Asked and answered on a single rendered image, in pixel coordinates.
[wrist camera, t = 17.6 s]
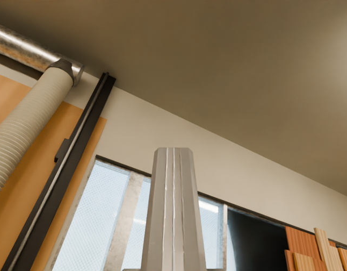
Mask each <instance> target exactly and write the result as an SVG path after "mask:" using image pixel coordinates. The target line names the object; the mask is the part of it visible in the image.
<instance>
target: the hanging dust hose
mask: <svg viewBox="0 0 347 271"><path fill-rule="evenodd" d="M72 85H73V80H72V78H71V77H70V75H69V74H68V73H66V72H65V71H64V70H62V69H60V68H55V67H50V68H48V69H47V70H46V71H45V72H44V73H43V75H42V76H41V78H40V79H39V80H38V81H37V82H36V84H35V85H34V86H33V87H32V89H31V90H30V91H29V92H28V93H27V94H26V96H25V97H24V98H23V99H22V100H21V101H20V103H18V105H17V106H16V107H15V108H14V109H13V110H12V111H11V113H9V115H8V116H7V117H6V118H5V119H4V121H2V123H1V124H0V191H1V190H2V189H1V188H3V187H4V184H6V181H7V180H8V179H9V177H10V176H11V173H13V170H15V167H16V166H18V163H20V160H21V159H22V157H23V156H24V154H26V152H27V151H28V149H29V148H30V146H31V145H32V143H33V142H34V141H35V139H36V137H37V136H38V135H39V133H40V132H41V130H43V128H44V127H45V125H46V124H47V123H48V121H49V120H50V118H51V117H52V115H53V114H54V113H55V111H56V110H57V108H58V107H59V106H60V104H61V102H62V101H63V100H64V98H65V96H66V95H67V93H68V91H69V90H70V88H71V87H72Z"/></svg>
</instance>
